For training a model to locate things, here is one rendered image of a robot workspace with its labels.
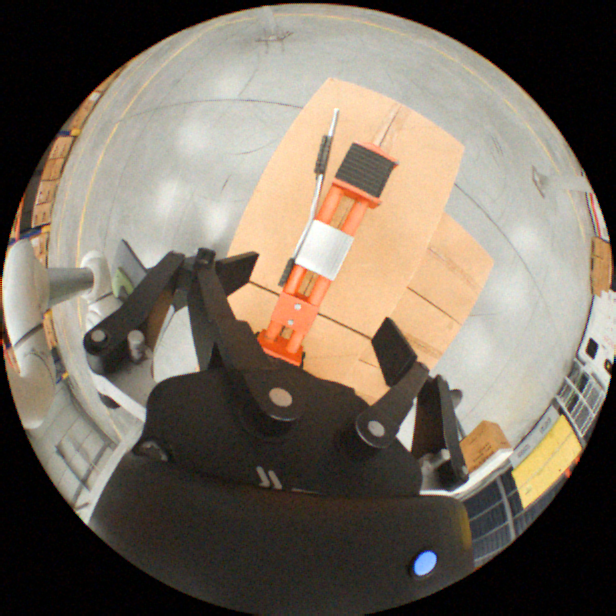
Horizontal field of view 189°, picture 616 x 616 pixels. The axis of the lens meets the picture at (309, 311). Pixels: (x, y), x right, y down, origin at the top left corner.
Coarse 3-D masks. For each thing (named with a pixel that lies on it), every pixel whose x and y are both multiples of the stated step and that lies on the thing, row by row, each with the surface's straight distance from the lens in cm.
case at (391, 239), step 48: (336, 96) 59; (384, 96) 63; (288, 144) 51; (336, 144) 50; (384, 144) 52; (432, 144) 59; (288, 192) 47; (384, 192) 48; (432, 192) 53; (240, 240) 49; (288, 240) 46; (384, 240) 47; (336, 288) 46; (384, 288) 48
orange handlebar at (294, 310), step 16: (368, 144) 35; (336, 192) 31; (320, 208) 31; (336, 208) 32; (352, 208) 32; (352, 224) 31; (304, 272) 31; (288, 288) 32; (320, 288) 31; (288, 304) 32; (304, 304) 32; (320, 304) 33; (272, 320) 34; (288, 320) 33; (304, 320) 33; (272, 336) 35; (304, 336) 35
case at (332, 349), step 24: (240, 288) 50; (264, 288) 49; (240, 312) 52; (264, 312) 50; (288, 336) 51; (312, 336) 50; (336, 336) 50; (360, 336) 51; (312, 360) 54; (336, 360) 54
